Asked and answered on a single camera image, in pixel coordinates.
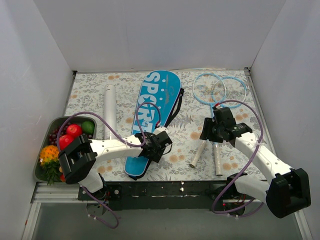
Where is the blue badminton racket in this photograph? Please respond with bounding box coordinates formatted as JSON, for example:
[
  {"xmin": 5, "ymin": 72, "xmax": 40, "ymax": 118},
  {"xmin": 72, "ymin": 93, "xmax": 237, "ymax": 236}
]
[
  {"xmin": 211, "ymin": 76, "xmax": 248, "ymax": 177},
  {"xmin": 189, "ymin": 73, "xmax": 226, "ymax": 176}
]

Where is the blue racket bag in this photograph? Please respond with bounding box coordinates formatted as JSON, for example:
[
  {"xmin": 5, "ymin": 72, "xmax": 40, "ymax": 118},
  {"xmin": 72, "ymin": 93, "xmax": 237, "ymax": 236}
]
[{"xmin": 124, "ymin": 70, "xmax": 184, "ymax": 180}]

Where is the white shuttlecock tube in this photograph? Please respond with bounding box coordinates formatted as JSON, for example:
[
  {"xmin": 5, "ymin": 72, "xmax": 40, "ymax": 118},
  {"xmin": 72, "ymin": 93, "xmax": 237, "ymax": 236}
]
[{"xmin": 103, "ymin": 84, "xmax": 117, "ymax": 132}]

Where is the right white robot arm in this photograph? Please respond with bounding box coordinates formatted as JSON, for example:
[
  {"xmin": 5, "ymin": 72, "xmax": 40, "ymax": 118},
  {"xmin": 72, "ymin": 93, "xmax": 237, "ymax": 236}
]
[{"xmin": 199, "ymin": 107, "xmax": 311, "ymax": 219}]

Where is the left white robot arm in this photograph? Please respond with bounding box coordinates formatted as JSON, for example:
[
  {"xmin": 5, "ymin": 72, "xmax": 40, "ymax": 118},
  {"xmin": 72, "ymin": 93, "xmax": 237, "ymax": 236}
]
[{"xmin": 58, "ymin": 127, "xmax": 173, "ymax": 200}]

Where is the floral tablecloth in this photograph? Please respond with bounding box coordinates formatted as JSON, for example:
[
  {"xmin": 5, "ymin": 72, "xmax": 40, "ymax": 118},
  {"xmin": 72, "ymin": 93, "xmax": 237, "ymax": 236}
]
[{"xmin": 65, "ymin": 70, "xmax": 260, "ymax": 181}]

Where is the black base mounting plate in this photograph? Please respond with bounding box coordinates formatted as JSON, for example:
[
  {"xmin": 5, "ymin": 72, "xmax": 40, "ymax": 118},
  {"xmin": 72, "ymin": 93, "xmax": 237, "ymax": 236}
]
[{"xmin": 77, "ymin": 180, "xmax": 251, "ymax": 216}]

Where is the green lime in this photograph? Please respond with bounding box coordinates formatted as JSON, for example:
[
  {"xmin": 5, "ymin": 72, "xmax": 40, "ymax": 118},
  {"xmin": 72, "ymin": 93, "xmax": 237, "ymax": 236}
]
[{"xmin": 81, "ymin": 121, "xmax": 95, "ymax": 135}]

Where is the red apple upper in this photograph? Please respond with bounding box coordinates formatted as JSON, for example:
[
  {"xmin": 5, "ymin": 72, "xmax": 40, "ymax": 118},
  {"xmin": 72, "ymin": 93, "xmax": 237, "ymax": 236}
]
[{"xmin": 66, "ymin": 124, "xmax": 83, "ymax": 138}]

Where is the red apple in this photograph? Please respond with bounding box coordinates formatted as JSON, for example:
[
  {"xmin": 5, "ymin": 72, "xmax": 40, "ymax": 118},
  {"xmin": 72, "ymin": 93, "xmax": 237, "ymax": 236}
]
[
  {"xmin": 58, "ymin": 134, "xmax": 74, "ymax": 151},
  {"xmin": 66, "ymin": 124, "xmax": 83, "ymax": 138}
]

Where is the red apple lower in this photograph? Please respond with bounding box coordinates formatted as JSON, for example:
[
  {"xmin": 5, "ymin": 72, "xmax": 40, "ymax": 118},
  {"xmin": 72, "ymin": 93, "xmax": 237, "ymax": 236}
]
[{"xmin": 58, "ymin": 134, "xmax": 74, "ymax": 151}]

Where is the small red-yellow fruit bunch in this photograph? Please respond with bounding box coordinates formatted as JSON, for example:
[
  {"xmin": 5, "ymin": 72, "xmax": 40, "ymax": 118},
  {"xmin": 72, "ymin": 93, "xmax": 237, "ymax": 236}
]
[{"xmin": 59, "ymin": 166, "xmax": 66, "ymax": 182}]

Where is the dark grape bunch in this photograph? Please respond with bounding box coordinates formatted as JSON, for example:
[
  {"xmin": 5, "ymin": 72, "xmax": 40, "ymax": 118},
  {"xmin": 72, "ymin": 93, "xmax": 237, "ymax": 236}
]
[{"xmin": 48, "ymin": 123, "xmax": 93, "ymax": 146}]

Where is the orange flower decoration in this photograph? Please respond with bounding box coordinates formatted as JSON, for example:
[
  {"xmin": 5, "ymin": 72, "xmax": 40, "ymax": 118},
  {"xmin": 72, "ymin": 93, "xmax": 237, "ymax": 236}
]
[{"xmin": 39, "ymin": 145, "xmax": 61, "ymax": 185}]

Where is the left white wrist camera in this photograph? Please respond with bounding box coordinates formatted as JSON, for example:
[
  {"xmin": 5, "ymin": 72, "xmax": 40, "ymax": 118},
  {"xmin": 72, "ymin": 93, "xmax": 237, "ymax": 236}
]
[{"xmin": 153, "ymin": 126, "xmax": 168, "ymax": 136}]

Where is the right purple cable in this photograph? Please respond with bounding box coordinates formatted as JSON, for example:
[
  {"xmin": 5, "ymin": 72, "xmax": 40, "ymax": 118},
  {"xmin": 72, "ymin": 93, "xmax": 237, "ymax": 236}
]
[{"xmin": 211, "ymin": 99, "xmax": 265, "ymax": 218}]

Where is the aluminium frame rail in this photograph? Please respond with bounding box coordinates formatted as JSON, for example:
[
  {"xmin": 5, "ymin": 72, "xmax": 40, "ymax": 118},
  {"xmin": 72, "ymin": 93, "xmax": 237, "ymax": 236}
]
[{"xmin": 22, "ymin": 183, "xmax": 83, "ymax": 240}]

